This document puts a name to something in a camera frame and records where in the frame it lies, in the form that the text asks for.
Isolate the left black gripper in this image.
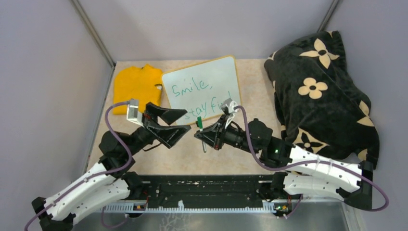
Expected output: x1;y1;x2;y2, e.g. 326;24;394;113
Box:
127;102;191;156

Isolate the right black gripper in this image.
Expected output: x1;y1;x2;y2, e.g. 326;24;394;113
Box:
196;114;259;155

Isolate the whiteboard with yellow frame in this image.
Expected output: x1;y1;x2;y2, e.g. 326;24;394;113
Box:
162;55;242;125

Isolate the green marker cap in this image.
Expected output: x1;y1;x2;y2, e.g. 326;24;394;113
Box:
196;116;203;129

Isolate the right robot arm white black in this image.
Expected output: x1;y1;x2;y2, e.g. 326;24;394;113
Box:
194;115;373;211

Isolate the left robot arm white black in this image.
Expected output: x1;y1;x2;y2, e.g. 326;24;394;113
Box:
32;99;191;231

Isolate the yellow folded sweatshirt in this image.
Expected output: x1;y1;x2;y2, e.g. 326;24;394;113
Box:
113;64;163;112

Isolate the black floral blanket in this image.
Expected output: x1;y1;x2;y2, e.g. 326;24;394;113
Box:
264;31;380;166

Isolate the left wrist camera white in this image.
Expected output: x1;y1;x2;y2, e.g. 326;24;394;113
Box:
127;99;142;126

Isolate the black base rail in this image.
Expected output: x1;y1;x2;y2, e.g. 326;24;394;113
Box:
127;174;304;211

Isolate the white slotted cable duct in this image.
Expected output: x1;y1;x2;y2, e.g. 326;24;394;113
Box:
104;201;277;214

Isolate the left metal corner post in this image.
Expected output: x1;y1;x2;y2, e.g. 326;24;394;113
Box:
69;0;116;68

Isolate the metal corner post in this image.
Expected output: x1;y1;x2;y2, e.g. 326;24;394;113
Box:
317;0;342;32
69;0;116;68

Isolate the right metal corner post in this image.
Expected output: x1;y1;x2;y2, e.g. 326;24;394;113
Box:
317;0;342;32

